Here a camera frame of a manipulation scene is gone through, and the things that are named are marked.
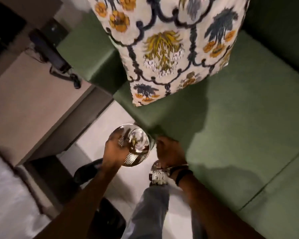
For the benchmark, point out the person's left fingers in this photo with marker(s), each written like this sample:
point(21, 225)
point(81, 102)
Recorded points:
point(120, 140)

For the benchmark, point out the green sofa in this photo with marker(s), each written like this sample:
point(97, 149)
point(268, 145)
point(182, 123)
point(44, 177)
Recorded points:
point(239, 116)

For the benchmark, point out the black desk telephone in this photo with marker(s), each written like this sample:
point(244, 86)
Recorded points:
point(48, 51)

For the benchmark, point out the beige side cabinet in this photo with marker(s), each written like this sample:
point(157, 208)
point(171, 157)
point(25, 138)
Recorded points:
point(32, 107)

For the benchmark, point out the person's left forearm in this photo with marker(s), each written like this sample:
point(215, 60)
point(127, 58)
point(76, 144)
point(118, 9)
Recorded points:
point(82, 206)

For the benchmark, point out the dark wall socket box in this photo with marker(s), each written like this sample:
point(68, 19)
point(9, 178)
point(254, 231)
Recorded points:
point(55, 31)

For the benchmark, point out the person's right fingers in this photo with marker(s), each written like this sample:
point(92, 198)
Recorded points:
point(161, 146)

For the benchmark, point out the floral print cushion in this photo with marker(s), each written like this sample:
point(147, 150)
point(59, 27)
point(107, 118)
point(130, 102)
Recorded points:
point(164, 47)

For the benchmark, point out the grey jeans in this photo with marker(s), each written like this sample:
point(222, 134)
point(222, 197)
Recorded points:
point(149, 214)

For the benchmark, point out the person's right hand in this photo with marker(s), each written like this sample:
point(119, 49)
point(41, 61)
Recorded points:
point(170, 153)

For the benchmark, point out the black wristband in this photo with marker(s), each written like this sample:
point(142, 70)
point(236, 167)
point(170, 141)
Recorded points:
point(183, 176)

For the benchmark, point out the person's right forearm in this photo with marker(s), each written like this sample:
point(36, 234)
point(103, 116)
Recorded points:
point(214, 211)

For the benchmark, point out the person's left hand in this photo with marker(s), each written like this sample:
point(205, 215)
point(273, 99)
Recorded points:
point(114, 153)

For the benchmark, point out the white bed sheet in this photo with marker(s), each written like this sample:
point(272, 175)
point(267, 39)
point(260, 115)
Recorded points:
point(12, 196)

